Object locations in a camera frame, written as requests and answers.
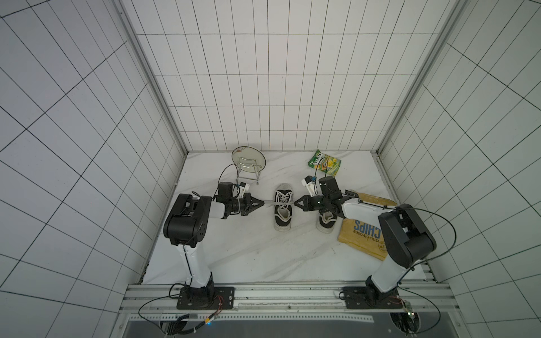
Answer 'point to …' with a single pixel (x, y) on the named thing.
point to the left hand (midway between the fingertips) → (261, 204)
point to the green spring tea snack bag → (325, 163)
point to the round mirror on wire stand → (249, 161)
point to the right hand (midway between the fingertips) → (290, 203)
